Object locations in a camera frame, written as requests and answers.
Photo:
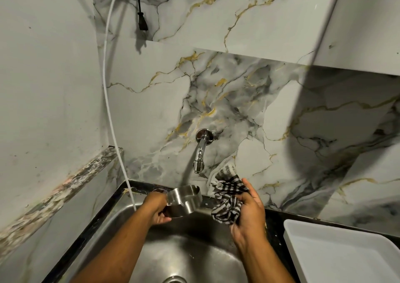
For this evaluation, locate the stainless steel sink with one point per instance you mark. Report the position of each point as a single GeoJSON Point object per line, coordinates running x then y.
{"type": "Point", "coordinates": [162, 245]}

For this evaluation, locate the person's right hand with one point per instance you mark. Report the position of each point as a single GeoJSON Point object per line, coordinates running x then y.
{"type": "Point", "coordinates": [249, 217]}

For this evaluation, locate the sink drain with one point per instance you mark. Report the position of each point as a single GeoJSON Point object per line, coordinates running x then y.
{"type": "Point", "coordinates": [175, 280]}

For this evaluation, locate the person's left thumb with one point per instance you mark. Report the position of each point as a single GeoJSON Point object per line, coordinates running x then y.
{"type": "Point", "coordinates": [157, 195]}

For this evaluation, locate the person's left hand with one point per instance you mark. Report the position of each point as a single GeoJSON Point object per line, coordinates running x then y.
{"type": "Point", "coordinates": [153, 205]}

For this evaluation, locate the stainless steel cup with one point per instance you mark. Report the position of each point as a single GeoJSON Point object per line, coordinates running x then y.
{"type": "Point", "coordinates": [182, 200]}

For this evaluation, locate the person's right thumb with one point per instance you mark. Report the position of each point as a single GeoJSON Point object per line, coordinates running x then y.
{"type": "Point", "coordinates": [242, 197]}

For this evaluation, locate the person's right forearm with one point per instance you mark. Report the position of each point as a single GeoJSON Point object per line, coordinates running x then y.
{"type": "Point", "coordinates": [265, 261]}

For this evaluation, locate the chrome wall tap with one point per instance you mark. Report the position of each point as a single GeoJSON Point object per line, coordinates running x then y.
{"type": "Point", "coordinates": [201, 151]}

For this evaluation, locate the black white checkered cloth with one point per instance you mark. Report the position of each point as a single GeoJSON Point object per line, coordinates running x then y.
{"type": "Point", "coordinates": [226, 198]}

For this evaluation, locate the white plastic tray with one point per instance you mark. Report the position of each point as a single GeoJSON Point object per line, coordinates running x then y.
{"type": "Point", "coordinates": [340, 254]}

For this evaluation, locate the person's left forearm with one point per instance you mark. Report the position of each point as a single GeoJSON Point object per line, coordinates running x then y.
{"type": "Point", "coordinates": [115, 248]}

